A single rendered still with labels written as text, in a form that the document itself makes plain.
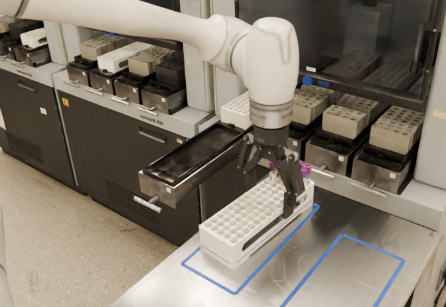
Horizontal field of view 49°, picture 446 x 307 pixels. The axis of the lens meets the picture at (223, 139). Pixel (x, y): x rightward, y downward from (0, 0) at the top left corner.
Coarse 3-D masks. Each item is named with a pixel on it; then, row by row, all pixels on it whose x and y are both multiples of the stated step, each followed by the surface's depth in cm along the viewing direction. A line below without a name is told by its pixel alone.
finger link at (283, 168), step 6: (270, 150) 103; (270, 156) 104; (276, 162) 104; (282, 162) 105; (282, 168) 104; (288, 168) 105; (282, 174) 105; (288, 174) 105; (282, 180) 105; (288, 180) 105; (288, 186) 105; (288, 192) 106
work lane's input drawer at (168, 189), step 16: (208, 128) 155; (224, 128) 156; (192, 144) 149; (208, 144) 149; (224, 144) 148; (240, 144) 150; (160, 160) 140; (176, 160) 141; (192, 160) 141; (208, 160) 140; (224, 160) 145; (144, 176) 135; (160, 176) 132; (176, 176) 132; (192, 176) 134; (208, 176) 141; (144, 192) 139; (160, 192) 134; (176, 192) 130; (160, 208) 130
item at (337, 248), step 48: (192, 240) 109; (288, 240) 108; (336, 240) 108; (384, 240) 107; (432, 240) 107; (144, 288) 97; (192, 288) 97; (240, 288) 96; (288, 288) 96; (336, 288) 96; (384, 288) 95
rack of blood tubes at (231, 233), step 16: (256, 192) 113; (272, 192) 114; (304, 192) 114; (224, 208) 109; (240, 208) 110; (256, 208) 110; (272, 208) 109; (304, 208) 116; (208, 224) 105; (224, 224) 104; (240, 224) 104; (256, 224) 105; (272, 224) 112; (208, 240) 103; (224, 240) 100; (240, 240) 100; (256, 240) 108; (224, 256) 101; (240, 256) 101
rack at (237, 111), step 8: (240, 96) 163; (248, 96) 163; (232, 104) 158; (240, 104) 158; (248, 104) 158; (224, 112) 155; (232, 112) 153; (240, 112) 153; (248, 112) 153; (224, 120) 157; (232, 120) 155; (240, 120) 153; (248, 120) 153
